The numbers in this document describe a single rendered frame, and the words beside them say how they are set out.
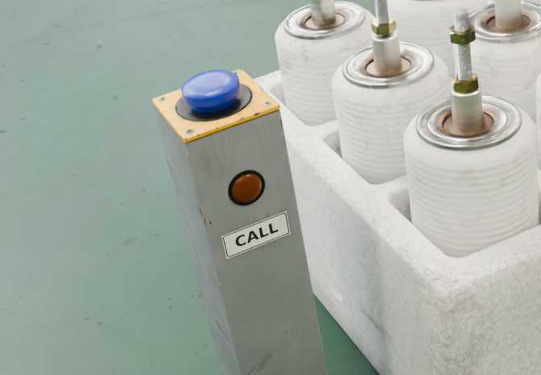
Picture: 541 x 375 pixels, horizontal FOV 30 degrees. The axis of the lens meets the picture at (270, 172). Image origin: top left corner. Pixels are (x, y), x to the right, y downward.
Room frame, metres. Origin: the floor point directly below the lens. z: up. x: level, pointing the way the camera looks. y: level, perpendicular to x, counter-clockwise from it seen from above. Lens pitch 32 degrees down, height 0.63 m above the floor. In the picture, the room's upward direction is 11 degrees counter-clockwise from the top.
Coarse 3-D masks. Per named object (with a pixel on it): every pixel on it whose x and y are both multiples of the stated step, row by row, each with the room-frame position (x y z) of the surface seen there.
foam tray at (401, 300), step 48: (288, 144) 0.77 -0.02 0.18; (336, 144) 0.78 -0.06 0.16; (336, 192) 0.68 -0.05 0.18; (384, 192) 0.66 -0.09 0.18; (336, 240) 0.70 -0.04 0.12; (384, 240) 0.61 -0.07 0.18; (528, 240) 0.57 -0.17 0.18; (336, 288) 0.73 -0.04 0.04; (384, 288) 0.62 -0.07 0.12; (432, 288) 0.54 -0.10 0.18; (480, 288) 0.54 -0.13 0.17; (528, 288) 0.55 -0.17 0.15; (384, 336) 0.63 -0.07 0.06; (432, 336) 0.55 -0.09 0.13; (480, 336) 0.54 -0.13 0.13; (528, 336) 0.55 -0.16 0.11
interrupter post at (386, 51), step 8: (392, 32) 0.74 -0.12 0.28; (376, 40) 0.73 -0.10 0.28; (384, 40) 0.73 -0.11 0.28; (392, 40) 0.73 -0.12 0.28; (376, 48) 0.73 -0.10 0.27; (384, 48) 0.73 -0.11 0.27; (392, 48) 0.73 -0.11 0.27; (376, 56) 0.73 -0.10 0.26; (384, 56) 0.73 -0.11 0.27; (392, 56) 0.73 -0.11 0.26; (400, 56) 0.74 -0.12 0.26; (376, 64) 0.73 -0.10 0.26; (384, 64) 0.73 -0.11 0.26; (392, 64) 0.73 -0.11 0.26; (400, 64) 0.73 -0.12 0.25; (384, 72) 0.73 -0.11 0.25
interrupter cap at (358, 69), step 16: (368, 48) 0.77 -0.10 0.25; (400, 48) 0.76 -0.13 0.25; (416, 48) 0.76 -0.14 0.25; (352, 64) 0.75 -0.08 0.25; (368, 64) 0.75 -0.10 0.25; (416, 64) 0.73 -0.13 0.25; (432, 64) 0.72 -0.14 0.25; (352, 80) 0.72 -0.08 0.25; (368, 80) 0.72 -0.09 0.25; (384, 80) 0.71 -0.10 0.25; (400, 80) 0.70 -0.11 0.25; (416, 80) 0.71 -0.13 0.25
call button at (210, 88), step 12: (204, 72) 0.63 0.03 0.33; (216, 72) 0.63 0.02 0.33; (228, 72) 0.62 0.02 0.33; (192, 84) 0.61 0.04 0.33; (204, 84) 0.61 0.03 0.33; (216, 84) 0.61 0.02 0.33; (228, 84) 0.60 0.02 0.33; (192, 96) 0.60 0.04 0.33; (204, 96) 0.60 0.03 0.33; (216, 96) 0.60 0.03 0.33; (228, 96) 0.60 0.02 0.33; (192, 108) 0.61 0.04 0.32; (204, 108) 0.60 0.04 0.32; (216, 108) 0.60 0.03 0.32
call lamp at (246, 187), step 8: (248, 176) 0.58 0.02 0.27; (256, 176) 0.58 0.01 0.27; (240, 184) 0.58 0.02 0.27; (248, 184) 0.58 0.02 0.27; (256, 184) 0.58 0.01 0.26; (232, 192) 0.58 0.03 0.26; (240, 192) 0.58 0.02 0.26; (248, 192) 0.58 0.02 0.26; (256, 192) 0.58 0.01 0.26; (240, 200) 0.58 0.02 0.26; (248, 200) 0.58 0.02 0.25
